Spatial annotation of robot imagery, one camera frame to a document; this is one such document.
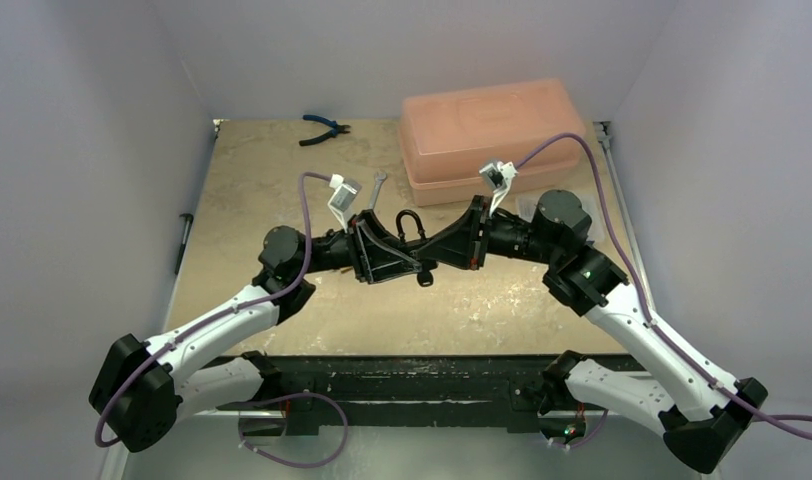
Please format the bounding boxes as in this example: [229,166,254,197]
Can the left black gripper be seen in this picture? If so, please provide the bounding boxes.
[295,210,423,283]

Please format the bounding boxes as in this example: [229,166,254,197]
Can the black padlock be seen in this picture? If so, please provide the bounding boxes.
[395,209,440,274]

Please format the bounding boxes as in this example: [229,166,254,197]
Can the black key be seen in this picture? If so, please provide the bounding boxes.
[416,271,434,288]

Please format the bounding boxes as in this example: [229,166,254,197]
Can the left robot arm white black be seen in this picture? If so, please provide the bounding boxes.
[89,210,438,453]

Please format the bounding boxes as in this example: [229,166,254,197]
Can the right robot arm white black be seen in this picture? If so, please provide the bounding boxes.
[415,190,768,474]

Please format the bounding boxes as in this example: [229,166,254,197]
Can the clear plastic organizer box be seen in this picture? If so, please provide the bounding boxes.
[515,193,607,243]

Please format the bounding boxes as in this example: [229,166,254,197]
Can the silver open-end wrench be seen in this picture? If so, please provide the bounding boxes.
[368,171,388,210]

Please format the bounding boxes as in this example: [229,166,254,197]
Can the pink plastic toolbox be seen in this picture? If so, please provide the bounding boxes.
[399,79,587,206]

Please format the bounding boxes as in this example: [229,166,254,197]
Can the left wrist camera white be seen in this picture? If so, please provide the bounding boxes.
[327,173,362,232]

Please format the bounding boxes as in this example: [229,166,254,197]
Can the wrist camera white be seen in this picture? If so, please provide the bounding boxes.
[327,173,362,232]
[478,160,518,216]

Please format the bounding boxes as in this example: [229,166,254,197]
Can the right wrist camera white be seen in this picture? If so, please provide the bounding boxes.
[478,160,518,216]

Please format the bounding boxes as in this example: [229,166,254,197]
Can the blue handled pliers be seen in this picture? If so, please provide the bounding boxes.
[298,115,352,148]

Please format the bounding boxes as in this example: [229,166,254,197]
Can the black mounting base plate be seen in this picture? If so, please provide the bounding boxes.
[229,354,579,435]

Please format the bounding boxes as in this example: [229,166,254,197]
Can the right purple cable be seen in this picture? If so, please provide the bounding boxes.
[515,132,812,444]

